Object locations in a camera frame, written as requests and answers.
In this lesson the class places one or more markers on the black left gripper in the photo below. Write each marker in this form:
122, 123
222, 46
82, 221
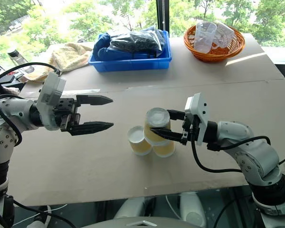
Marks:
66, 111

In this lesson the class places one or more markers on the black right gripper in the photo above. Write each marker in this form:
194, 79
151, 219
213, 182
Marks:
188, 130

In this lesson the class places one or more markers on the yellow paper cup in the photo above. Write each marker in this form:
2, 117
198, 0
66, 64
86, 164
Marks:
137, 140
156, 117
165, 150

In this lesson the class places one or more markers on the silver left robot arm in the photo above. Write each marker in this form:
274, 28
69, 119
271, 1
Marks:
12, 107

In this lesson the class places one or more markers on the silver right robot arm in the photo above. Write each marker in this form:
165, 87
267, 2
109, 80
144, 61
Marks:
235, 133

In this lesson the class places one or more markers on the pale yellow towel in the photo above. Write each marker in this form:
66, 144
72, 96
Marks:
69, 58

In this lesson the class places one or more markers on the blue plastic bin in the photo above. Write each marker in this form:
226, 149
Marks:
130, 64

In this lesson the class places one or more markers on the orange wicker basket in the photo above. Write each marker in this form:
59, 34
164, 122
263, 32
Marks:
213, 53

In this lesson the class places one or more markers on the black plastic bag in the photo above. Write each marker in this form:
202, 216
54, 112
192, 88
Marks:
135, 41

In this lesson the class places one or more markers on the white rounded robot leg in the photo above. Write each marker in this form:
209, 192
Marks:
130, 207
192, 209

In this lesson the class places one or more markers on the clear bottle with black cap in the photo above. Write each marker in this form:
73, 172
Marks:
19, 59

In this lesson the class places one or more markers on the clear plastic measuring cup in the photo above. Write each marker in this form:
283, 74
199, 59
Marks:
224, 35
204, 38

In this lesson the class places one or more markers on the black device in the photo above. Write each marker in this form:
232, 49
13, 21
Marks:
4, 80

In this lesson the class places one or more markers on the silver robot torso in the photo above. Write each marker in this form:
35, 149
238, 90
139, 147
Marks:
142, 223

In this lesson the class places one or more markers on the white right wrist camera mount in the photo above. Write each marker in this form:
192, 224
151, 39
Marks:
199, 111

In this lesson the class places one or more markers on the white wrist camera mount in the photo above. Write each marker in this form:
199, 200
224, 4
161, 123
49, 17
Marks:
199, 111
51, 90

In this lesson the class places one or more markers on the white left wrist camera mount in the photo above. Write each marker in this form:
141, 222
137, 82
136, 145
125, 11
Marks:
51, 90

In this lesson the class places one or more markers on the black window frame post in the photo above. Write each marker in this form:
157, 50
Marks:
162, 14

